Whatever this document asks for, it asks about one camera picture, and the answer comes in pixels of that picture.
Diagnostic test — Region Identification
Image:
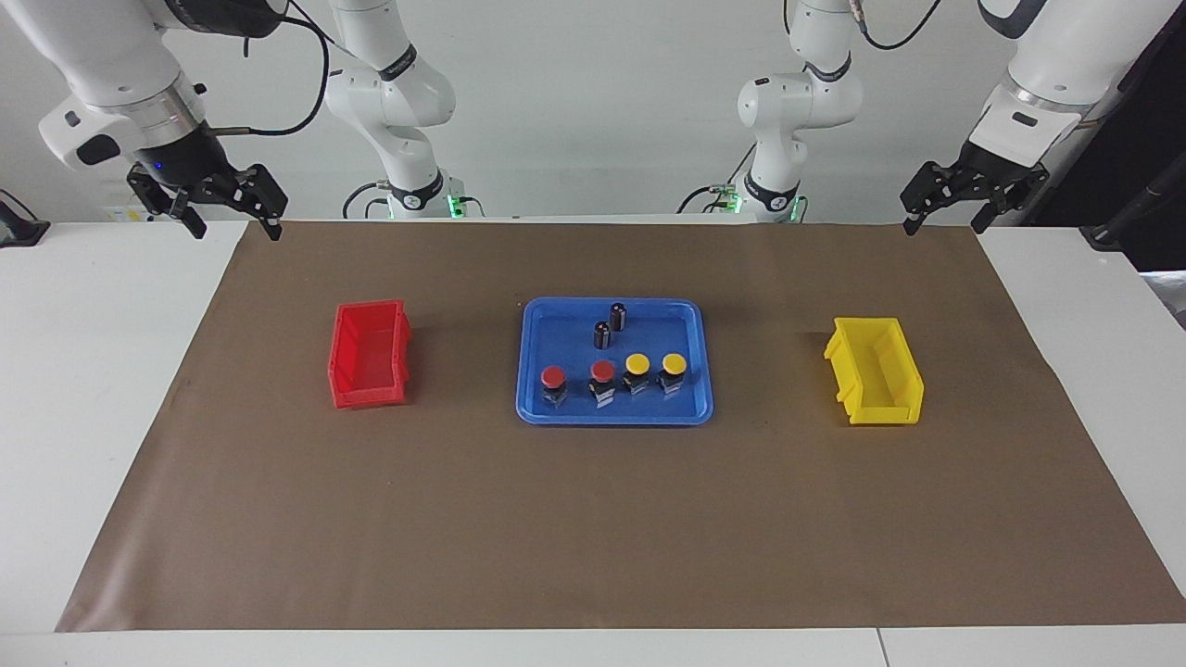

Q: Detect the yellow plastic bin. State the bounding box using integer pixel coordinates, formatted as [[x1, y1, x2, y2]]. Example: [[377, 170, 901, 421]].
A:
[[824, 317, 926, 427]]

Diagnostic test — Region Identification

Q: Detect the black right base cable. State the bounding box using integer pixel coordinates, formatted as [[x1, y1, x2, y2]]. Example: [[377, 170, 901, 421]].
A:
[[342, 181, 486, 220]]

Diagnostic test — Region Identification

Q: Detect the blue plastic tray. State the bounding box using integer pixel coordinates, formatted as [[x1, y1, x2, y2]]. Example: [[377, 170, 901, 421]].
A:
[[515, 296, 715, 427]]

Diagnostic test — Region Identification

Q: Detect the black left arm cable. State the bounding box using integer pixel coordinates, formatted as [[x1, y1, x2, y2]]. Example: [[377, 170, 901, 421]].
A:
[[848, 0, 943, 52]]

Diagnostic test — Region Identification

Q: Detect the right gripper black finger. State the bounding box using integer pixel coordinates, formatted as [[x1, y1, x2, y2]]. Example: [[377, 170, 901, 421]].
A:
[[126, 166, 208, 240], [208, 164, 289, 242]]

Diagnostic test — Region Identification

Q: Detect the red plastic bin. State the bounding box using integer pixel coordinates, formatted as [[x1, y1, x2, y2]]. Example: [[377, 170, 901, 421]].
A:
[[327, 298, 413, 410]]

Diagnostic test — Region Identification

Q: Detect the black left base cable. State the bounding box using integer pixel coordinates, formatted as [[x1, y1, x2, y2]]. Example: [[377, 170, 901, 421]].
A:
[[675, 144, 757, 216]]

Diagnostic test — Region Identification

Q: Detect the brown paper mat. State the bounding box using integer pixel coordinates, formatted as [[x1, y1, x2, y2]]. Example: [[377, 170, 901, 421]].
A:
[[56, 220, 1186, 634]]

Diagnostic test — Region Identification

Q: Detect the black base cable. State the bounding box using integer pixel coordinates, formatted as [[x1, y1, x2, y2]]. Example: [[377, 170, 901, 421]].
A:
[[675, 144, 757, 216], [342, 181, 486, 220]]

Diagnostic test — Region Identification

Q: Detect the black device at table edge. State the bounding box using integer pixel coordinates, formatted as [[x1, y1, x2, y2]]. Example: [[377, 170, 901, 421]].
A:
[[0, 189, 50, 248]]

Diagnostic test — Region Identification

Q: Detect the black stand pole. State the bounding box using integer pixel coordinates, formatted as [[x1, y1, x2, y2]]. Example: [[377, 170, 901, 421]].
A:
[[1079, 148, 1186, 253]]

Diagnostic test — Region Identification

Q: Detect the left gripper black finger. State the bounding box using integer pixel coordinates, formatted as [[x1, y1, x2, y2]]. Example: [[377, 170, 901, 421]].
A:
[[970, 180, 1044, 233], [900, 161, 965, 237]]

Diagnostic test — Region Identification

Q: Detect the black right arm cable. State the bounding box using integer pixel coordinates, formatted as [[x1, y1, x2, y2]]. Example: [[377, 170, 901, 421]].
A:
[[208, 0, 332, 138]]

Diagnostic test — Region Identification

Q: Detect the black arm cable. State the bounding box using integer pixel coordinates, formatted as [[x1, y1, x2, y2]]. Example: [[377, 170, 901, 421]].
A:
[[208, 0, 332, 138], [848, 0, 943, 52]]

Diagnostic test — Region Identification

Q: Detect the grey plastic sheet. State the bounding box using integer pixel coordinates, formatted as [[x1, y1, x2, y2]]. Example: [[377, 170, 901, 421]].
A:
[[1143, 271, 1186, 332]]

